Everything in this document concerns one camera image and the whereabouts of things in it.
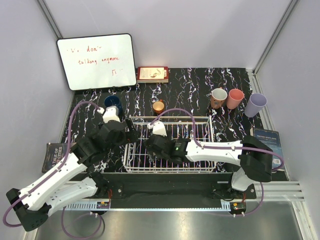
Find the dark blue book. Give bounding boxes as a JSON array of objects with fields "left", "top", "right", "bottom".
[{"left": 250, "top": 127, "right": 286, "bottom": 171}]

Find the white wire dish rack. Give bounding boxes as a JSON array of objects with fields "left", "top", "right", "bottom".
[{"left": 122, "top": 116, "right": 217, "bottom": 174}]

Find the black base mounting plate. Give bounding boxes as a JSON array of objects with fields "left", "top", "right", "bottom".
[{"left": 102, "top": 172, "right": 251, "bottom": 211}]

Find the white slotted cable duct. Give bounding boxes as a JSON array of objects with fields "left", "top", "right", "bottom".
[{"left": 65, "top": 201, "right": 111, "bottom": 211}]

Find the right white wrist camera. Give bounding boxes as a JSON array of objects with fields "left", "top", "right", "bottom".
[{"left": 147, "top": 120, "right": 167, "bottom": 137}]

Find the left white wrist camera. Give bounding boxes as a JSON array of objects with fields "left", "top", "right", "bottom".
[{"left": 97, "top": 106, "right": 120, "bottom": 124}]

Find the blue ceramic mug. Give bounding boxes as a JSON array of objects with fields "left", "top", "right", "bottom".
[{"left": 104, "top": 95, "right": 123, "bottom": 116}]

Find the Tale of Two Cities book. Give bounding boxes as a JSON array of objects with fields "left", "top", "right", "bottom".
[{"left": 41, "top": 143, "right": 68, "bottom": 174}]

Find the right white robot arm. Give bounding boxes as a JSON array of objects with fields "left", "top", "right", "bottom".
[{"left": 144, "top": 134, "right": 273, "bottom": 199}]

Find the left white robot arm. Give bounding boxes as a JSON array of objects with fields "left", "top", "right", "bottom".
[{"left": 6, "top": 118, "right": 138, "bottom": 232}]

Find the pink plastic cup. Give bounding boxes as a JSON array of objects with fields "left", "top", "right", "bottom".
[{"left": 226, "top": 88, "right": 245, "bottom": 110}]

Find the red book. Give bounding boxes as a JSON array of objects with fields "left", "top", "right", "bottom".
[{"left": 136, "top": 66, "right": 169, "bottom": 84}]

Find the orange ceramic mug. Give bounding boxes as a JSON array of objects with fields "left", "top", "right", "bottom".
[{"left": 152, "top": 99, "right": 165, "bottom": 115}]

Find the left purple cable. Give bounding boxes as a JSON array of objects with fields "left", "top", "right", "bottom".
[{"left": 2, "top": 101, "right": 105, "bottom": 238}]

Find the whiteboard with red writing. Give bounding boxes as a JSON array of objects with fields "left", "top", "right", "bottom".
[{"left": 56, "top": 33, "right": 137, "bottom": 91}]

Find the salmon speckled ceramic mug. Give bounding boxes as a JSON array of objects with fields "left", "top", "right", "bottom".
[{"left": 210, "top": 87, "right": 228, "bottom": 109}]

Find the lavender plastic cup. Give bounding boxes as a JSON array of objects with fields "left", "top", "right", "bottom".
[{"left": 244, "top": 93, "right": 268, "bottom": 118}]

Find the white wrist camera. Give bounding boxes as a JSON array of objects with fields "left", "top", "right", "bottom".
[
  {"left": 147, "top": 120, "right": 167, "bottom": 137},
  {"left": 97, "top": 106, "right": 120, "bottom": 124}
]

